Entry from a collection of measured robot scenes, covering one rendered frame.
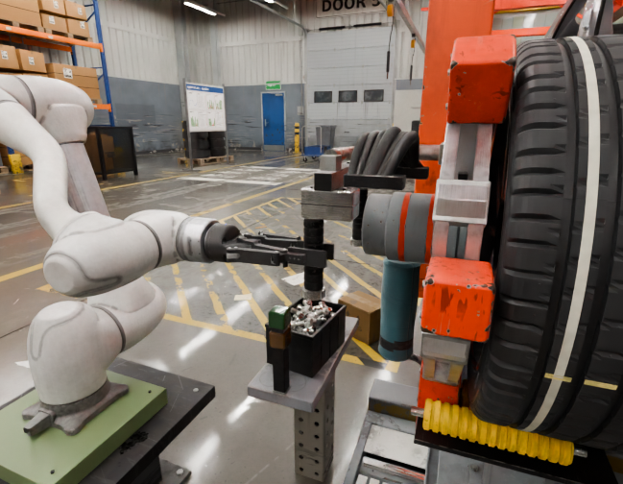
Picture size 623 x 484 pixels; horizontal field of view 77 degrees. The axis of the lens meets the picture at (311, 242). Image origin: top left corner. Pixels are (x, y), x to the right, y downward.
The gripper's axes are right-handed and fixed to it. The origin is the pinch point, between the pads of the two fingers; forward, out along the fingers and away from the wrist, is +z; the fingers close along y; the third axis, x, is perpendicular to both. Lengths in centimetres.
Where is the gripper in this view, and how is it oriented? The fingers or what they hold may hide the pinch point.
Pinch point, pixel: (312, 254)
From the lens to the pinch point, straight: 70.3
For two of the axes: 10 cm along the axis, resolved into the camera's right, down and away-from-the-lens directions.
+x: 0.0, -9.6, -2.9
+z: 9.4, 1.0, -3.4
